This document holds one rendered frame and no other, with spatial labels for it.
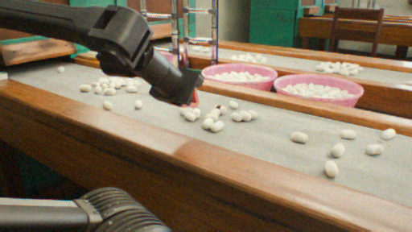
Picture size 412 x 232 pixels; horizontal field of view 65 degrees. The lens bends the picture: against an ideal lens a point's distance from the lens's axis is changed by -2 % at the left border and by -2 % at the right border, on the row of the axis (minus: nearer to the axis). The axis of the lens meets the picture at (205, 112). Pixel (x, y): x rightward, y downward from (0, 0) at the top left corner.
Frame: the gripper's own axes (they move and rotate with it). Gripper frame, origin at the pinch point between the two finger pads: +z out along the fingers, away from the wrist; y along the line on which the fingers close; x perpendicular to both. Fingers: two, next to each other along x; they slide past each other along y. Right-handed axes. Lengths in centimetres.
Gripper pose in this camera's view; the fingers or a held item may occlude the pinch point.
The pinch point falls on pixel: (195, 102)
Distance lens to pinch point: 72.1
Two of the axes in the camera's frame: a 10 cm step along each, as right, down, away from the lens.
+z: 4.6, 3.9, 8.0
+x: -3.9, 9.0, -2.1
